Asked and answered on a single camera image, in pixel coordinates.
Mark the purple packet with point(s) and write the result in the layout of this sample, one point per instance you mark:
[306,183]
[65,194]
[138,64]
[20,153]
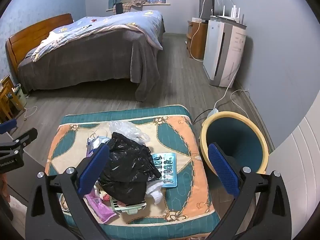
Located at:
[100,208]

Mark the plaid cloth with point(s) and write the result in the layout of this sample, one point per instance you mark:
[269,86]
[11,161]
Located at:
[137,2]

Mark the black flat screen television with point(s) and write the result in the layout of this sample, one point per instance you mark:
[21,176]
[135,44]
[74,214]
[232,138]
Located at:
[207,3]

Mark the white power strip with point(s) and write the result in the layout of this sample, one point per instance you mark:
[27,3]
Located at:
[212,112]

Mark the wooden bed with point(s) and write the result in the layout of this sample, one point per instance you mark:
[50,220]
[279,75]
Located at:
[37,30]

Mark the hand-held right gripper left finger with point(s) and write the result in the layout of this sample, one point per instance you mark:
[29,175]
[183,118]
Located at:
[93,166]

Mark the black plastic bag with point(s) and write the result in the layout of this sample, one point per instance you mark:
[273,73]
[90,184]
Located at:
[127,160]

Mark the white panelled door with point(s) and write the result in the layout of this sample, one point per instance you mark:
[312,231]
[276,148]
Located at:
[297,170]

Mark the small white bucket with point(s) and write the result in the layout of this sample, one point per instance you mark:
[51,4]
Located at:
[20,96]

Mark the wooden television cabinet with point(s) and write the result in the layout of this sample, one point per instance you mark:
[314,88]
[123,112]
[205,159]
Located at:
[198,40]

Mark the blue blister pack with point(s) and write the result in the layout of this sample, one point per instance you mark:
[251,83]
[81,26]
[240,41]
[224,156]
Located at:
[166,170]

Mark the white router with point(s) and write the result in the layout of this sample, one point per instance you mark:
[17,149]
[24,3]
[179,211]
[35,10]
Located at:
[231,16]

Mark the yellow rimmed teal trash bin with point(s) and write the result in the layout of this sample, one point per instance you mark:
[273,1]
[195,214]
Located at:
[232,135]

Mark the clear plastic bag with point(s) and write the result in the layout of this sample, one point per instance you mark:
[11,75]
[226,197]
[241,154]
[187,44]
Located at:
[127,127]

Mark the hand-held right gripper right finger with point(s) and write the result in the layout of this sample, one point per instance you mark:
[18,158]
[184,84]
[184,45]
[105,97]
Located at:
[223,170]

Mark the white tissue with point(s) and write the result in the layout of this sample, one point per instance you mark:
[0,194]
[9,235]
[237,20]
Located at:
[155,192]

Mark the light blue printed quilt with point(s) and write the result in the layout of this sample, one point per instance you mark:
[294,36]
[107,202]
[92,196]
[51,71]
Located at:
[112,22]

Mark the grey bed blanket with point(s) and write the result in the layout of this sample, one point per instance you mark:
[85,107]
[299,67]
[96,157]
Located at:
[87,60]

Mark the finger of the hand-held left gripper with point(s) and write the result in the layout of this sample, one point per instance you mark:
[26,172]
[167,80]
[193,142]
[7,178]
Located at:
[26,136]
[7,126]

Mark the green white medicine box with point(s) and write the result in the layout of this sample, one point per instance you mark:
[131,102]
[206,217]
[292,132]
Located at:
[130,208]

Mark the teal orange printed cushion mat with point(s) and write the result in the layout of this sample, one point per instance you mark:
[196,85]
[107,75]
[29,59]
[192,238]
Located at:
[175,135]

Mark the wooden side table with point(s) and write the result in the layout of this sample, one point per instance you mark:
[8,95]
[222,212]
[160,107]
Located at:
[6,97]

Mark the red white packet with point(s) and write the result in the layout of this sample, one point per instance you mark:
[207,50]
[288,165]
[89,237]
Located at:
[101,194]

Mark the small white box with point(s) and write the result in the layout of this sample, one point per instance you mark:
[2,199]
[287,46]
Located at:
[196,20]

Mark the white air purifier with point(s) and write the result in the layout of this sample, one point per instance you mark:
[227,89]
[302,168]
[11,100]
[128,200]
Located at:
[220,50]

